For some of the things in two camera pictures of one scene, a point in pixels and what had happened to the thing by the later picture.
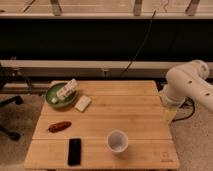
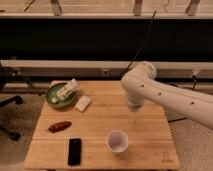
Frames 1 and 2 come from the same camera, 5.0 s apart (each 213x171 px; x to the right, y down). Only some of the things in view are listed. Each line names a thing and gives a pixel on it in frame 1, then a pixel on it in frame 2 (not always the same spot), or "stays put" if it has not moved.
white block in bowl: (67, 89) stays put
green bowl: (55, 100) stays put
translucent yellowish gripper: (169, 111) -> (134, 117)
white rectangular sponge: (82, 103) stays put
